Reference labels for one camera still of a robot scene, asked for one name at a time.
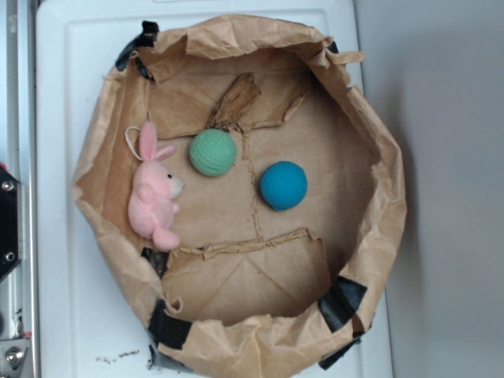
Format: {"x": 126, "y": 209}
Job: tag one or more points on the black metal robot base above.
{"x": 11, "y": 249}

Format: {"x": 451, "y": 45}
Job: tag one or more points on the brown wood chip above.
{"x": 235, "y": 103}

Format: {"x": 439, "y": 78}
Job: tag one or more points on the blue dimpled foam ball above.
{"x": 283, "y": 185}

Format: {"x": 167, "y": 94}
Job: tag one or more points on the green dimpled foam ball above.
{"x": 212, "y": 152}

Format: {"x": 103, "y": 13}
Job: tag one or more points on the brown paper bag bin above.
{"x": 250, "y": 291}

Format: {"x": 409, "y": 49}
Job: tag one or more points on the pink plush bunny toy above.
{"x": 151, "y": 207}

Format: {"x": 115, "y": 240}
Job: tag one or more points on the white plastic tray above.
{"x": 87, "y": 329}

